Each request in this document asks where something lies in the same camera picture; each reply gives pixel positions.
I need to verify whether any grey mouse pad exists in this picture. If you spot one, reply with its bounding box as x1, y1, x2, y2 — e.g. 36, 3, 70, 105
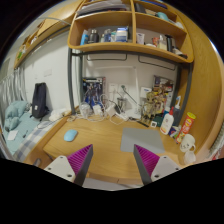
120, 128, 165, 154

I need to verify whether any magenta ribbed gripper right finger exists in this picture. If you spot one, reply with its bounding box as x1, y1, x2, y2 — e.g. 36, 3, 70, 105
133, 145, 180, 185

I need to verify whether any yellow red snack canister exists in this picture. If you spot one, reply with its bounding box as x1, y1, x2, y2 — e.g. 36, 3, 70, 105
176, 112, 196, 144

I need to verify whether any white power adapter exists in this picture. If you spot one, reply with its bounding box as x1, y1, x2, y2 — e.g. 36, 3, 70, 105
106, 105, 116, 117

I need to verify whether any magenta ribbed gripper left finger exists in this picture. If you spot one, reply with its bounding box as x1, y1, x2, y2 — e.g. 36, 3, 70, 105
45, 144, 93, 186

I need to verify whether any blue robot model box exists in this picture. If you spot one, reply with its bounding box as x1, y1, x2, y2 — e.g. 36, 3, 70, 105
83, 77, 106, 108

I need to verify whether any black thermos bottle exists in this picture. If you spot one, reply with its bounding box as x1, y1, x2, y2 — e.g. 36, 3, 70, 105
165, 34, 173, 52

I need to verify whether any gold robot figure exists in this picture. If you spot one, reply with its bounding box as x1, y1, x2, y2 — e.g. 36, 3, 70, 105
141, 92, 159, 124

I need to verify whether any teal pillow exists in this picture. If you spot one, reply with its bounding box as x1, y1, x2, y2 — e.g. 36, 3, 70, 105
4, 101, 29, 131

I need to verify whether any dark navy backpack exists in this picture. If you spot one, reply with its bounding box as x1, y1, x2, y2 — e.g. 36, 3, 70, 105
32, 83, 48, 118

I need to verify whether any colourful figure box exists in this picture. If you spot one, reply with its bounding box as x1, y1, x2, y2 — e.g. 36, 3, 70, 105
153, 76, 174, 113

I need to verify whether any white cable bundle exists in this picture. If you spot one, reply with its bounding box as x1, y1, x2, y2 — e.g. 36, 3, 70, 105
67, 99, 130, 126

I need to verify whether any wooden wall shelf unit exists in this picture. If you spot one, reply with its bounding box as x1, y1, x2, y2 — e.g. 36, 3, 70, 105
68, 0, 194, 63

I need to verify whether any white mug with face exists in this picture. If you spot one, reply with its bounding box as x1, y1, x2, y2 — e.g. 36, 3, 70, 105
180, 134, 196, 152

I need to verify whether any light blue computer mouse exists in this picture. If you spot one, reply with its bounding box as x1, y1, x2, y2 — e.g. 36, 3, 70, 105
64, 129, 77, 142

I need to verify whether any white lotion bottle red cap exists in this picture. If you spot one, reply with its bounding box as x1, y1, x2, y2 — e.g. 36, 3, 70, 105
160, 108, 174, 135

